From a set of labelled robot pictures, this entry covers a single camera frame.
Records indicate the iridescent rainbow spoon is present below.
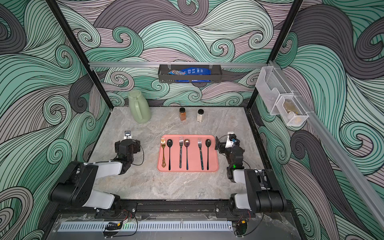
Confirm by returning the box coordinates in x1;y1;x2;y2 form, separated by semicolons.
184;139;190;170

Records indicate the gold fork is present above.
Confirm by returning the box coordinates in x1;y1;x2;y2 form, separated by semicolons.
161;138;166;168

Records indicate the patterned silver fork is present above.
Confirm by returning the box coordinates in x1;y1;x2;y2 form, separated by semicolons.
179;137;184;169

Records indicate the pink tray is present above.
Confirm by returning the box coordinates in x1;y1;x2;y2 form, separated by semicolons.
157;135;219;173

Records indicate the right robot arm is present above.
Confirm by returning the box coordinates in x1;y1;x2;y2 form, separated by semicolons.
215;133;288;213

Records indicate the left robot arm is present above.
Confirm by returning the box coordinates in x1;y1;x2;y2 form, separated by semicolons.
49;131;141;210

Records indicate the green pitcher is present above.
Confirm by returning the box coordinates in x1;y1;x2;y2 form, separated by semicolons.
128;90;151;124

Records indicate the white spice jar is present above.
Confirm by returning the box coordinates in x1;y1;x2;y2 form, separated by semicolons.
197;109;205;123

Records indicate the orange spice jar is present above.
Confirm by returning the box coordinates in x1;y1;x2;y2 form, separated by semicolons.
179;107;187;121

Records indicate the blue snack bag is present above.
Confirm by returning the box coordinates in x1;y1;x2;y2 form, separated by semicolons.
167;68;212;83

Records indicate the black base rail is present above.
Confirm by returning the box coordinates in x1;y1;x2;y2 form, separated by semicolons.
59;199;296;219

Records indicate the black wall basket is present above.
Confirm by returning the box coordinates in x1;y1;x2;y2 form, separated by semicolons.
158;64;223;83

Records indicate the small clear wall bin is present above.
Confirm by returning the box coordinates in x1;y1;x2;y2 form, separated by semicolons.
276;95;309;127

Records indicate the large clear wall bin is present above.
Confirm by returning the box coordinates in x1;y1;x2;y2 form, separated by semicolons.
256;66;293;115

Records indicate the white slotted cable duct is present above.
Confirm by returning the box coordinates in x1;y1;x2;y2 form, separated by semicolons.
58;221;233;233

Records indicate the aluminium back rail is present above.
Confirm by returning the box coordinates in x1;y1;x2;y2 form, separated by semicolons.
89;61;267;69

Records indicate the aluminium rail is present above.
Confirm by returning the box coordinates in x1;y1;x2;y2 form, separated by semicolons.
268;60;384;229
89;61;267;69

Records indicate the aluminium right rail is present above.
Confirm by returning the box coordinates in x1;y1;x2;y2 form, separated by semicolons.
268;60;384;229

